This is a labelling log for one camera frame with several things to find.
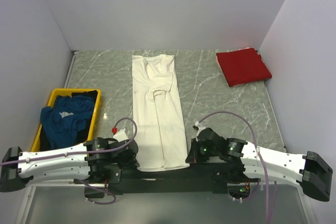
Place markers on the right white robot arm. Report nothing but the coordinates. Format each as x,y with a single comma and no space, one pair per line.
238,161

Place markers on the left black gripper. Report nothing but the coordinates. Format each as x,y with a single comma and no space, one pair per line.
131,157

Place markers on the folded red t shirt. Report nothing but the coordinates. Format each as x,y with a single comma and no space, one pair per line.
242,66

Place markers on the white t shirt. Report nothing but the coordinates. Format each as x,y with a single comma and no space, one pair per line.
157,111

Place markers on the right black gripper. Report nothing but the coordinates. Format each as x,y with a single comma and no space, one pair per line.
191,155

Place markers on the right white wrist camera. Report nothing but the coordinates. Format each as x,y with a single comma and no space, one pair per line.
198,126

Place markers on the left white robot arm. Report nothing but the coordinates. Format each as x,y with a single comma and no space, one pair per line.
19,168

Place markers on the black base bar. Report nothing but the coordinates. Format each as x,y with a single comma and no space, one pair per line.
213,177

